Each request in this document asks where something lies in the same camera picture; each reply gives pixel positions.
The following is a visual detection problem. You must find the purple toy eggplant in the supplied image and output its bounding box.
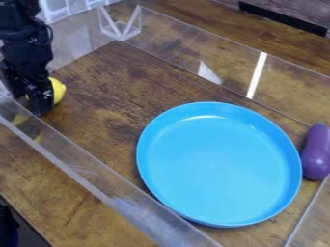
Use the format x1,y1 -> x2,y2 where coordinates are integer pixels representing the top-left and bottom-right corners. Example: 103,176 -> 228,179
301,123 -> 330,180

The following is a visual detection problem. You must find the yellow lemon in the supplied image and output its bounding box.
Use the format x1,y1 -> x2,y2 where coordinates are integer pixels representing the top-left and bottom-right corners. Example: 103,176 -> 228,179
25,76 -> 67,106

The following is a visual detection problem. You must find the black baseboard strip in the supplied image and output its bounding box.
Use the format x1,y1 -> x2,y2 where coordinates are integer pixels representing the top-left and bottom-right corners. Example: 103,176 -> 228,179
238,0 -> 328,37

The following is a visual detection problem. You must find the blue round tray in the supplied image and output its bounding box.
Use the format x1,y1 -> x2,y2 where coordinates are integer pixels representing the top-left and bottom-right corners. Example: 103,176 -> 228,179
137,102 -> 302,228

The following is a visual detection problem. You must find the clear acrylic enclosure wall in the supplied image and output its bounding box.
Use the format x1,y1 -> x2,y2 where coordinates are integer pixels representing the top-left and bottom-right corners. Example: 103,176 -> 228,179
0,0 -> 330,247

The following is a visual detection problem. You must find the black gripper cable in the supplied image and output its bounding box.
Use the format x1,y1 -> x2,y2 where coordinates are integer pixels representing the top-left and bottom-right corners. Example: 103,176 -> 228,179
33,18 -> 55,49

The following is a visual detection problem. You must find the dark object at table edge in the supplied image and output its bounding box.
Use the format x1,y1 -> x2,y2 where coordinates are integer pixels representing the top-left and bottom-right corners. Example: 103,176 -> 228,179
0,204 -> 19,247

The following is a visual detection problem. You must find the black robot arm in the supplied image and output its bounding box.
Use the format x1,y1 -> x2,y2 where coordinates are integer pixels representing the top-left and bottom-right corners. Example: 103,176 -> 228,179
0,0 -> 55,116

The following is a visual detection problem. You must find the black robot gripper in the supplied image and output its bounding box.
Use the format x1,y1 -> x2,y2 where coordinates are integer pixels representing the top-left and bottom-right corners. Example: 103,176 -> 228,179
0,18 -> 55,116

